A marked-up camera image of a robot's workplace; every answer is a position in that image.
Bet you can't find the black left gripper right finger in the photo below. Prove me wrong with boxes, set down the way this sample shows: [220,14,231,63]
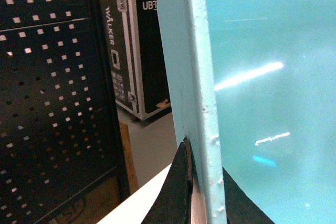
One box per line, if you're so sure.
[223,168,274,224]

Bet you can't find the black perforated pegboard panel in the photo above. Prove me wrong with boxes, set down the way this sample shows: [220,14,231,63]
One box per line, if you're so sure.
[1,0,130,223]

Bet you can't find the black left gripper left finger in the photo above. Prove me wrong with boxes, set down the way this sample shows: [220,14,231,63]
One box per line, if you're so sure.
[142,136,195,224]

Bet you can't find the black aluminium-edged flight case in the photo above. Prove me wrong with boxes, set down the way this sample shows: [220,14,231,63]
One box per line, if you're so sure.
[100,0,170,121]

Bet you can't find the light turquoise plastic bin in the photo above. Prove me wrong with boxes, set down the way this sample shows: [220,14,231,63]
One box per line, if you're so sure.
[158,0,335,223]

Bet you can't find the brown cardboard board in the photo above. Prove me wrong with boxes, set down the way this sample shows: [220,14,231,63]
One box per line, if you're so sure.
[119,121,139,194]

